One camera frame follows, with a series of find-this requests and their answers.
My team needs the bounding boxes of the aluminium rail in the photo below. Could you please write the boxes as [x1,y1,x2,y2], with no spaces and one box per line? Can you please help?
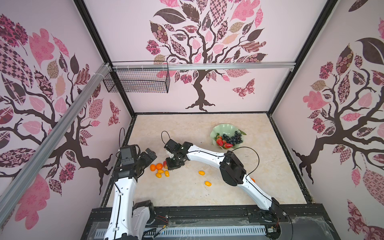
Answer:
[113,62,296,71]
[1,63,111,224]

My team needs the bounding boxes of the orange mandarin small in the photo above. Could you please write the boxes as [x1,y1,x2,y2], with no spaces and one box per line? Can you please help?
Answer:
[150,164,156,172]

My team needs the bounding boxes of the black base frame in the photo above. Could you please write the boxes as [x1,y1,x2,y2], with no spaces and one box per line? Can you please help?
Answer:
[80,203,341,240]

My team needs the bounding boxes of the green scalloped fruit bowl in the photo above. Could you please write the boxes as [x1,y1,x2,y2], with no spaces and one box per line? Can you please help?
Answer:
[210,124,247,150]

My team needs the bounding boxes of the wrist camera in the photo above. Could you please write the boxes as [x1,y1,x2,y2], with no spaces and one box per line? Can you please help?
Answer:
[120,145,139,166]
[164,139,182,155]

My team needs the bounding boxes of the aluminium rail back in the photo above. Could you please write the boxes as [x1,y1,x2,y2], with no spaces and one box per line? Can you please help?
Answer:
[113,62,296,71]

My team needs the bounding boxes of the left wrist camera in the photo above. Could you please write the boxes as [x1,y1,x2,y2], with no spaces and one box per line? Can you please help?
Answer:
[120,145,139,166]

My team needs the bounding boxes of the orange mandarin left pile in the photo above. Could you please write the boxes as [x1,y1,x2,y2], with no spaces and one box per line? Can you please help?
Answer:
[156,163,163,170]

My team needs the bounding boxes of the dark grape bunch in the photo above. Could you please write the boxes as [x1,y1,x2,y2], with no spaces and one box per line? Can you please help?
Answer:
[222,130,247,146]

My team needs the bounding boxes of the aluminium rail left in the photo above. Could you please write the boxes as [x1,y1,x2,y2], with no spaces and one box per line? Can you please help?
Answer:
[1,63,111,224]

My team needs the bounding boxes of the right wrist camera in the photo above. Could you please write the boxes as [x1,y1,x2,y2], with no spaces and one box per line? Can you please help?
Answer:
[164,139,182,155]

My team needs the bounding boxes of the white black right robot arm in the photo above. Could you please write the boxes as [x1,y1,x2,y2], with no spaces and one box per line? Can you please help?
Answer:
[164,139,291,223]

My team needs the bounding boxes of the large red strawberry front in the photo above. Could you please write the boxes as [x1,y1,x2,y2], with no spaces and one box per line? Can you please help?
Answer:
[223,143,233,149]

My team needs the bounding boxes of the black wire basket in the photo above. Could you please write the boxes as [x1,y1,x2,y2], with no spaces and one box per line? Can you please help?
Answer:
[103,60,171,94]

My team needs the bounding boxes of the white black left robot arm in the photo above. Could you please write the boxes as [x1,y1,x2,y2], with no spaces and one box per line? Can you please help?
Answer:
[104,145,157,240]

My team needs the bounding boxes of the white vented strip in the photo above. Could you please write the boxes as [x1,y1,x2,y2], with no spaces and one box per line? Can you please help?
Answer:
[94,225,267,240]

